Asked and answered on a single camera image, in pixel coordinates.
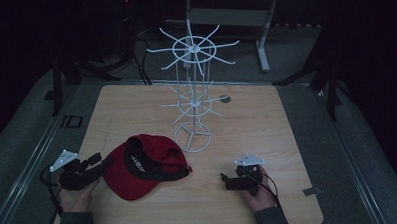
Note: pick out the white metal desk frame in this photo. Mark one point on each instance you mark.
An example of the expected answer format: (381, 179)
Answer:
(230, 17)

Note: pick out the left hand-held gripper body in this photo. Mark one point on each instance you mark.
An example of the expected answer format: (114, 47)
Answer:
(80, 176)

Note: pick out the black rectangular floor bracket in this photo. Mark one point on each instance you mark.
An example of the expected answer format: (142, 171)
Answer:
(71, 121)

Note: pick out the black metal stand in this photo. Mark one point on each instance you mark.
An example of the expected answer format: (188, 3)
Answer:
(332, 87)
(57, 87)

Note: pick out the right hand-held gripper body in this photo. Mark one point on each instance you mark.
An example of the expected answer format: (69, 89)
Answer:
(247, 180)

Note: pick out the red baseball cap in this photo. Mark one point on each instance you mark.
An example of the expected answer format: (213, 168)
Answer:
(124, 181)

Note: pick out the person's left hand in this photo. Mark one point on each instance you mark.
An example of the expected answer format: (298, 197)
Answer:
(74, 199)

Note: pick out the grey tape strip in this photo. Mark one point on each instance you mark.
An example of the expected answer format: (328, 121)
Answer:
(312, 191)

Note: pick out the person's right hand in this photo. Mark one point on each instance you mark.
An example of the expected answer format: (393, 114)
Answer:
(264, 198)

